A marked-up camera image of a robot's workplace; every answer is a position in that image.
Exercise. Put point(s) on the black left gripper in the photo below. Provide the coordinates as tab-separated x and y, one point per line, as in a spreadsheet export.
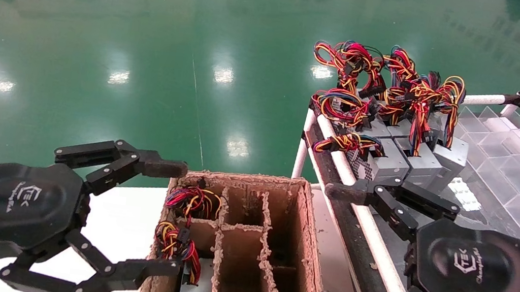
9	204

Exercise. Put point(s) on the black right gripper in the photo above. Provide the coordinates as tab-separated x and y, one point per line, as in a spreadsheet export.
473	271

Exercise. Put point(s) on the white plastic connector parts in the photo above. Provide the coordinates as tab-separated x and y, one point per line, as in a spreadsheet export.
465	193

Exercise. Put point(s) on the brown cardboard divider box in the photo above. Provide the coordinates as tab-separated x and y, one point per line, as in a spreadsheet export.
239	252

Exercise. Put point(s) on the clear plastic organizer box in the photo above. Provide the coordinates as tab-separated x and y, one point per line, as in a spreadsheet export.
500	165

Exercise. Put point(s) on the white pipe rack frame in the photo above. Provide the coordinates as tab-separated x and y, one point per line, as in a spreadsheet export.
380	260

